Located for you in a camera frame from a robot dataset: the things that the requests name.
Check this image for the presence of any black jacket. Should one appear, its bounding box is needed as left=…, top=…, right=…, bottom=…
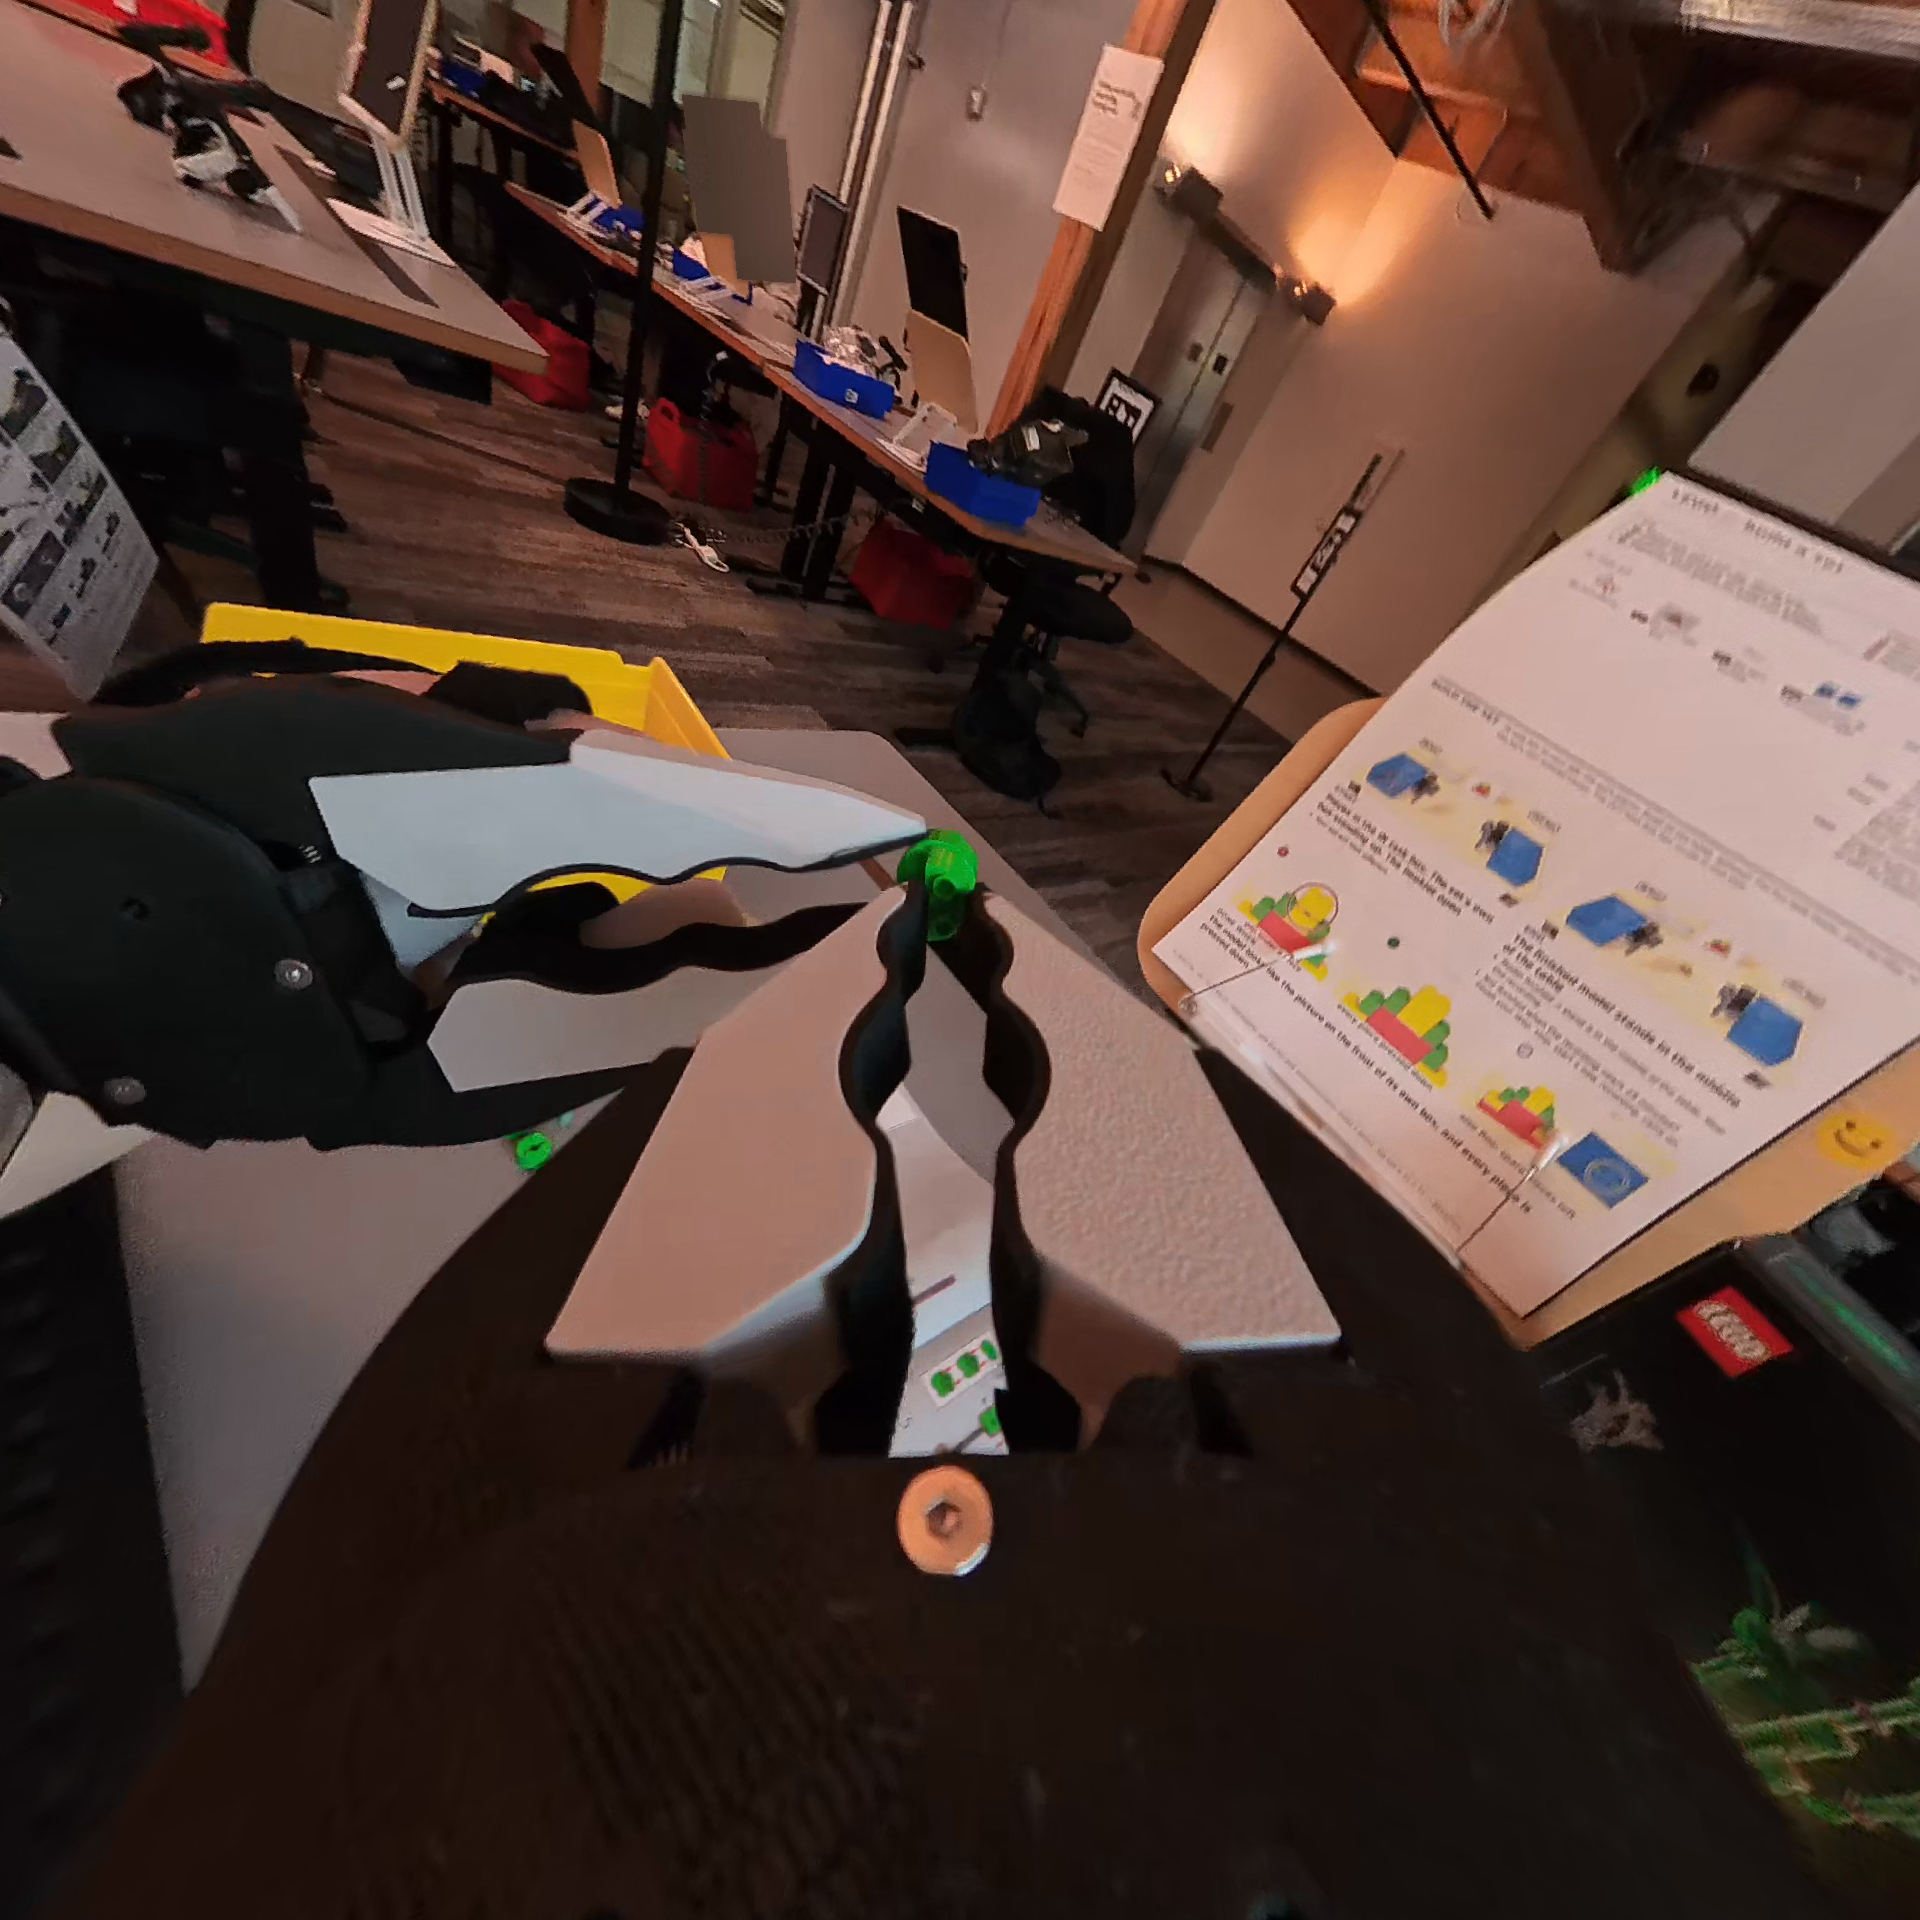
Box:
left=967, top=391, right=1138, bottom=548

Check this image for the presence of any printed instruction sheet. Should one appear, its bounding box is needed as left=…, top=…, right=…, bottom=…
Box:
left=1151, top=478, right=1920, bottom=1318

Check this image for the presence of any black and white tool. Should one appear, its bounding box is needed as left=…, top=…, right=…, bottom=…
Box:
left=115, top=23, right=301, bottom=230

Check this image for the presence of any black and tan panel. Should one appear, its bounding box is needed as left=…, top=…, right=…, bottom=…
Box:
left=895, top=208, right=981, bottom=429

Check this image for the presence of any grey desk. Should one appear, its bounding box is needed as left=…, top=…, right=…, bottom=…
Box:
left=0, top=711, right=1201, bottom=1696

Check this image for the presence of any black office chair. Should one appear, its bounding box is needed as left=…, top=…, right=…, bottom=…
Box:
left=901, top=576, right=1135, bottom=805

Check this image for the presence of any red plastic bin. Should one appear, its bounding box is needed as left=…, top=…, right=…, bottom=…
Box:
left=848, top=517, right=981, bottom=632
left=645, top=397, right=758, bottom=511
left=496, top=299, right=594, bottom=410

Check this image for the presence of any black pole stand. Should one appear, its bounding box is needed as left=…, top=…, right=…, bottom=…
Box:
left=563, top=0, right=687, bottom=543

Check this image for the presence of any wooden display board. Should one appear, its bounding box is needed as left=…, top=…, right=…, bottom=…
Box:
left=1135, top=698, right=1920, bottom=1352

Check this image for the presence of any yellow plastic bin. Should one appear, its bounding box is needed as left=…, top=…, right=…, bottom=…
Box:
left=201, top=604, right=731, bottom=902

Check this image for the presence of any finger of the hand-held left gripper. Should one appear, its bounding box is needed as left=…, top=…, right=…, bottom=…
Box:
left=427, top=895, right=886, bottom=1098
left=305, top=728, right=928, bottom=962

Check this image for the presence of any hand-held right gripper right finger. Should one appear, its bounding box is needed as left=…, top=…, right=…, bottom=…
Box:
left=949, top=884, right=1341, bottom=1453

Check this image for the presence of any long wooden-edged table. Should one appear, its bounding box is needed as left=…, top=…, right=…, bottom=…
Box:
left=433, top=82, right=1145, bottom=579

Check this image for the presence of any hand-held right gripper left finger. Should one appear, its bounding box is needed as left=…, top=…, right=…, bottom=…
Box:
left=543, top=884, right=923, bottom=1453

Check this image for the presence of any black sign stand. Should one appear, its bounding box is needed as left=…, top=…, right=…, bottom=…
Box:
left=1160, top=450, right=1403, bottom=800

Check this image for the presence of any grey elevator door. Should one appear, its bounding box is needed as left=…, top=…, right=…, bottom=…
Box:
left=1126, top=239, right=1277, bottom=560

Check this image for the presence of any grey panel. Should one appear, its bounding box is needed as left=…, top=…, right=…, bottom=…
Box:
left=680, top=94, right=798, bottom=288

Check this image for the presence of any black white photo leaflet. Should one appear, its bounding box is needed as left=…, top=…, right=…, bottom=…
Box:
left=0, top=336, right=160, bottom=700

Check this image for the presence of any black toy set box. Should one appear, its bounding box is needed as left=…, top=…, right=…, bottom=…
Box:
left=1528, top=1184, right=1920, bottom=1920

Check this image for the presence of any grey wooden-edged table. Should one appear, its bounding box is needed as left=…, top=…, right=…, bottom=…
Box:
left=0, top=0, right=547, bottom=376

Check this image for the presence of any blue plastic bin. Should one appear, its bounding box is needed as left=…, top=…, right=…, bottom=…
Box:
left=790, top=342, right=897, bottom=418
left=926, top=442, right=1039, bottom=531

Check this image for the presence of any white paper notice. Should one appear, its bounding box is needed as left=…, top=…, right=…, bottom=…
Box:
left=1054, top=45, right=1165, bottom=230

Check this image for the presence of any open instruction booklet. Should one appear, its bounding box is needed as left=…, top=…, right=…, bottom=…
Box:
left=881, top=1078, right=1010, bottom=1460

